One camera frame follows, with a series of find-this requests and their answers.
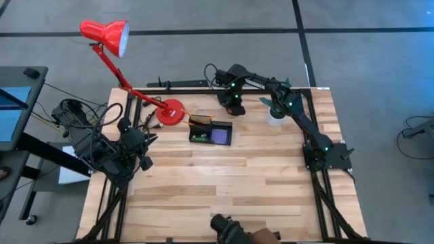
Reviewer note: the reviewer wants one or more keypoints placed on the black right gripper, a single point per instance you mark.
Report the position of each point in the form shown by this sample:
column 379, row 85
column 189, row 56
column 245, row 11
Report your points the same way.
column 232, row 100

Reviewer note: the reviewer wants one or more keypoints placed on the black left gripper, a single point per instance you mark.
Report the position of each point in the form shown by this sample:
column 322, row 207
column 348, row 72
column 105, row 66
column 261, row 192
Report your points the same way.
column 133, row 142

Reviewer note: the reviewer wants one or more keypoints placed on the orange pencil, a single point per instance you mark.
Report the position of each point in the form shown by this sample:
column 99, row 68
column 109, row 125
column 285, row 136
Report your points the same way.
column 193, row 124
column 187, row 112
column 208, row 118

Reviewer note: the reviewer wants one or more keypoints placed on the purple sticky note pad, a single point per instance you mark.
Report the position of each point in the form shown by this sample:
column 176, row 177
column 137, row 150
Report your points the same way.
column 219, row 135

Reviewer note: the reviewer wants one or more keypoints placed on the black mesh desk organizer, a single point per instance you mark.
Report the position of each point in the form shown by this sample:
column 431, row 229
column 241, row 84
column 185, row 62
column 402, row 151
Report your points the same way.
column 203, row 130

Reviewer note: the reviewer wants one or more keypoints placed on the green eraser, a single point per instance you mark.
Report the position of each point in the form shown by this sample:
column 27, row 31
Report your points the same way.
column 202, row 137

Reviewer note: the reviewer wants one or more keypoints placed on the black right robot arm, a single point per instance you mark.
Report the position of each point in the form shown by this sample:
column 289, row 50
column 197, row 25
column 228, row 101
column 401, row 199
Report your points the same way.
column 305, row 118

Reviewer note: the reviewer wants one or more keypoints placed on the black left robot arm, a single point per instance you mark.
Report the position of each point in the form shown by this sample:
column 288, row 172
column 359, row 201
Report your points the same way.
column 81, row 135

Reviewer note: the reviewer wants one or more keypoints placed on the green plant in white pot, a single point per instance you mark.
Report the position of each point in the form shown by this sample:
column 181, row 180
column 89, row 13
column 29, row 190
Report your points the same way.
column 275, row 117

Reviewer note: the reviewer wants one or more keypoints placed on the red desk lamp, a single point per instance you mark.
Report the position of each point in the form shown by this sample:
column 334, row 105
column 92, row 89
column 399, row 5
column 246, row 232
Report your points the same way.
column 171, row 113

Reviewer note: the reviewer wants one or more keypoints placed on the white paper sheet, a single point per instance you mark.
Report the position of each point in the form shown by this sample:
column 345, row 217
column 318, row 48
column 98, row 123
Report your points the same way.
column 68, row 176

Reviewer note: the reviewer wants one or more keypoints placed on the grey rolling desk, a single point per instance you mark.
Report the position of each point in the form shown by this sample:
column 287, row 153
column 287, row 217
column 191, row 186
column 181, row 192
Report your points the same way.
column 37, row 101

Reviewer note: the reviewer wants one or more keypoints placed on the blue monitor screen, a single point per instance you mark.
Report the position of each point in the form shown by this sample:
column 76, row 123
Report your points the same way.
column 13, row 118

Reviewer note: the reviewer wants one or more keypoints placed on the black computer mouse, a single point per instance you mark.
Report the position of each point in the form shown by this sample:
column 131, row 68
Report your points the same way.
column 31, row 72

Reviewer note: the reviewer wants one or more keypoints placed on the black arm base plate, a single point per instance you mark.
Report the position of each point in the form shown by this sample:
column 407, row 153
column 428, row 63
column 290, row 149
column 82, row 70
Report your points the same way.
column 340, row 161

